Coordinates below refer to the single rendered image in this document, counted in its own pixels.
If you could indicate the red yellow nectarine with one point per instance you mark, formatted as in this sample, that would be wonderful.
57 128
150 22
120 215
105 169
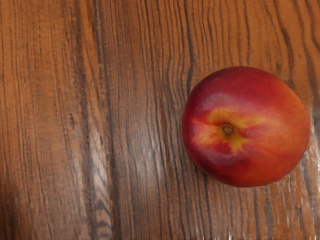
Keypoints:
250 140

